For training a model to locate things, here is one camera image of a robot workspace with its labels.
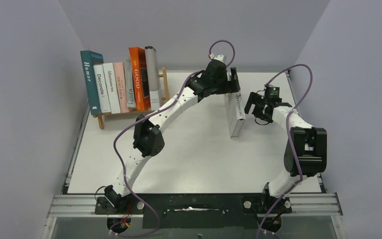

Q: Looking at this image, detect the pink book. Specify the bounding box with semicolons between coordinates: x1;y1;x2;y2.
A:
113;62;130;113

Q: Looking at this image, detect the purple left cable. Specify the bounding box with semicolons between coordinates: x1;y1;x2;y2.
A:
112;40;236;238

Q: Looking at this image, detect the teal Humor book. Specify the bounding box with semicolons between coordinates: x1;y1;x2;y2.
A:
80;50;104;116

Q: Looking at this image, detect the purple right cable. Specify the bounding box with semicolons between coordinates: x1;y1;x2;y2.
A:
256;64;313;239

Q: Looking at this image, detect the wooden book rack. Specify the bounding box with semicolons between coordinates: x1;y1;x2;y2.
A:
92;66;170;129

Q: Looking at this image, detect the white Decorate Furniture book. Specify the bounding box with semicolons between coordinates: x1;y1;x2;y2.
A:
94;64;111;113

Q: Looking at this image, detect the purple cable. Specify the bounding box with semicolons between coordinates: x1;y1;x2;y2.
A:
256;64;313;239
112;40;236;238

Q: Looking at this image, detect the orange book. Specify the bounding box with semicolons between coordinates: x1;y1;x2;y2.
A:
128;47;150;111

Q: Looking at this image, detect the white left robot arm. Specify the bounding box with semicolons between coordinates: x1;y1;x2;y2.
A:
104;60;240;209

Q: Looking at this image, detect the grey book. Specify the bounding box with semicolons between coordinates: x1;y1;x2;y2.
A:
124;56;136;109
224;91;246;138

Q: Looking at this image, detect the white Afternoon tea book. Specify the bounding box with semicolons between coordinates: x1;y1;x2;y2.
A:
103;63;121;114

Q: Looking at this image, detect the white grey file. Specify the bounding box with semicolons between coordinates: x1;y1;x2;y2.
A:
145;46;162;111

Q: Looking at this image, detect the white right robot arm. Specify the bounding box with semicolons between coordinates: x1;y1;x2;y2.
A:
244;85;327;213

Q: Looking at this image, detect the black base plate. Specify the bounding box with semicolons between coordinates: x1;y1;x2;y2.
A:
94;193;292;232

